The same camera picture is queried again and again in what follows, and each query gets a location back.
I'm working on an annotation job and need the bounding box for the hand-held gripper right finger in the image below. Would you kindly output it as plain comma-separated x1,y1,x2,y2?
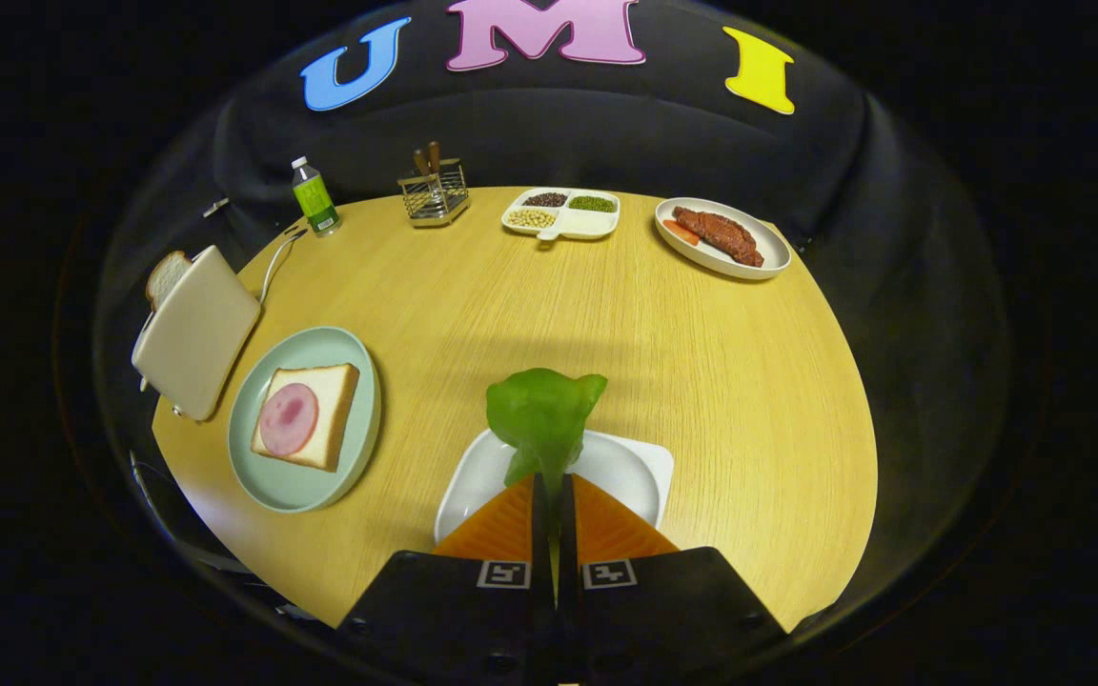
557,474,788,686

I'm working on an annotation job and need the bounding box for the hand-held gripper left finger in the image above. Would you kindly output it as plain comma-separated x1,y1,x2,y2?
337,474,556,686

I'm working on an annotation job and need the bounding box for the green lettuce leaf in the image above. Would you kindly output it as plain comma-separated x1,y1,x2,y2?
486,368,609,496

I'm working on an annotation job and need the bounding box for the toasted bread slice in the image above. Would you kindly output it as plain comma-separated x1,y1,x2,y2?
146,251,193,311

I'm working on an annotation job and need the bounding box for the white square plate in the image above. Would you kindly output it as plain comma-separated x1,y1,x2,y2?
434,429,675,544

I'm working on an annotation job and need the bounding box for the pale green round plate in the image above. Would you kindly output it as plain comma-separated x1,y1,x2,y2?
227,326,382,515

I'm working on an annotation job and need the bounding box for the square white bread slice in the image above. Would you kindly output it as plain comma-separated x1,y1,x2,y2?
251,363,360,474

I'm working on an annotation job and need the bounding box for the pink ham slice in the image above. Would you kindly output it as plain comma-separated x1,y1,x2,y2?
258,383,320,457

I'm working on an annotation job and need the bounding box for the white divided dish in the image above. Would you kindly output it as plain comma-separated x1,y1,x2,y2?
501,187,621,243

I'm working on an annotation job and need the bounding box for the brown steak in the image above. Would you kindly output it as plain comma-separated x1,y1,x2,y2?
673,206,765,269

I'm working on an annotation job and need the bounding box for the white oval plate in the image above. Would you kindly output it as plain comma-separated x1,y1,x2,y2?
654,197,792,280

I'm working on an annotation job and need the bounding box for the white toaster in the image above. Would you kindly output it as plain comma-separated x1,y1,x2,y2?
132,245,262,422

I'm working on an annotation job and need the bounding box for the green label water bottle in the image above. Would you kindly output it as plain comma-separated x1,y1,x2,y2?
291,156,341,237

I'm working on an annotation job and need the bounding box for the black backdrop cloth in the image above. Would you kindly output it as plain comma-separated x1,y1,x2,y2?
53,0,1046,668

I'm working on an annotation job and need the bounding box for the wire utensil holder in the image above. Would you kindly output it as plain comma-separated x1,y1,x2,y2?
397,157,471,228

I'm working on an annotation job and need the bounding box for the white toaster cable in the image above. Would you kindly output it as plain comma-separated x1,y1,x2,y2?
259,229,308,306

